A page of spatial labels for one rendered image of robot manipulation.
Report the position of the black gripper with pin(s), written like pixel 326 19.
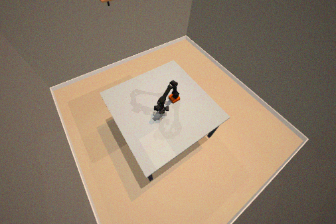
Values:
pixel 166 108

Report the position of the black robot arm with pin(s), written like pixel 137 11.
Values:
pixel 162 99

